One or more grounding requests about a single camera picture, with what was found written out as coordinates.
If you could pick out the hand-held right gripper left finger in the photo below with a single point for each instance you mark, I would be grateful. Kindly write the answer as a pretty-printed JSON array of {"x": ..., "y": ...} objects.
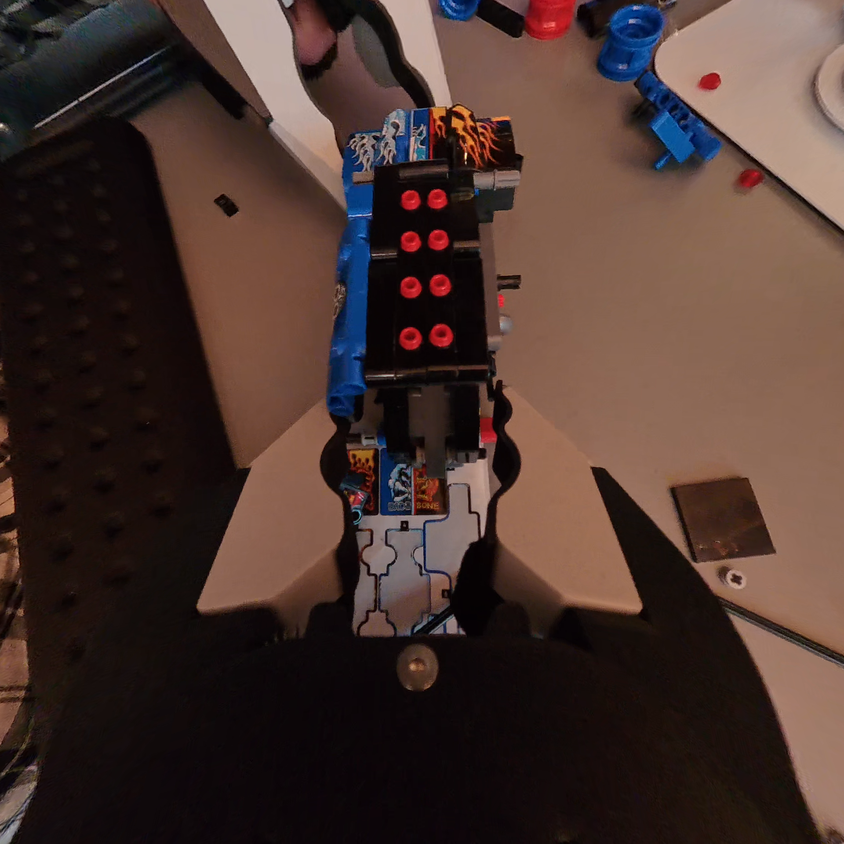
[{"x": 270, "y": 527}]

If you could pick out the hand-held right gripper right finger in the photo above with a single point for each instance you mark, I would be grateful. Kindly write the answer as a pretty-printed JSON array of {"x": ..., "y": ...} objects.
[{"x": 560, "y": 527}]

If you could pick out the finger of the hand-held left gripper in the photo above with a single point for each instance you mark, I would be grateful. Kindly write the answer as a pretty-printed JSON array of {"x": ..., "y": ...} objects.
[
  {"x": 415, "y": 39},
  {"x": 264, "y": 53}
]

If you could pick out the black blue brick truck model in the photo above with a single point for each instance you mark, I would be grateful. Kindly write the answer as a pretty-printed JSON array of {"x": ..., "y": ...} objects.
[{"x": 422, "y": 310}]

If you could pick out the blue brick assembly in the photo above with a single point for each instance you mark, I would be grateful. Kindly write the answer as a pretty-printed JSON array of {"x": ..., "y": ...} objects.
[{"x": 676, "y": 128}]

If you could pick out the grey desk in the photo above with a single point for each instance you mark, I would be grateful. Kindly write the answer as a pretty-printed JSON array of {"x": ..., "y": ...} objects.
[{"x": 626, "y": 329}]

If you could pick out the blue wheel hub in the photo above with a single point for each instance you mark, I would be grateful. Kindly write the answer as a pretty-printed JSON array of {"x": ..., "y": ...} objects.
[
  {"x": 458, "y": 6},
  {"x": 630, "y": 43}
]

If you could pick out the black pin connector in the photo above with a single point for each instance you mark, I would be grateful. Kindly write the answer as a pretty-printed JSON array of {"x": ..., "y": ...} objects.
[{"x": 501, "y": 16}]

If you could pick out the red wheel hub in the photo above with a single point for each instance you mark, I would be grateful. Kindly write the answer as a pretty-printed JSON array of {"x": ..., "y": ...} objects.
[{"x": 550, "y": 16}]

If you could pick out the sticker sheet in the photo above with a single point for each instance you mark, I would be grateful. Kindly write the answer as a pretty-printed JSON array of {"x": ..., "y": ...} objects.
[{"x": 409, "y": 560}]

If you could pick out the small black tile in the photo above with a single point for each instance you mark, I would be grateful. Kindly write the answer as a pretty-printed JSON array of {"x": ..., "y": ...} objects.
[{"x": 226, "y": 206}]

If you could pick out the white bush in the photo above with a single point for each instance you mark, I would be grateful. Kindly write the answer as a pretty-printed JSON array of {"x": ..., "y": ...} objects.
[{"x": 733, "y": 579}]

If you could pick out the black dotted mat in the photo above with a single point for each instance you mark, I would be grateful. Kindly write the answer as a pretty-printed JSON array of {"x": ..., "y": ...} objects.
[{"x": 99, "y": 395}]

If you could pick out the small red round stud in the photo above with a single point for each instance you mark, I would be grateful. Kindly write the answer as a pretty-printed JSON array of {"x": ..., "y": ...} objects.
[
  {"x": 750, "y": 178},
  {"x": 709, "y": 80}
]

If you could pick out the white book stand base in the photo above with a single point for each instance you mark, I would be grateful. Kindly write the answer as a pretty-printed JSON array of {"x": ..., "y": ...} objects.
[{"x": 758, "y": 99}]

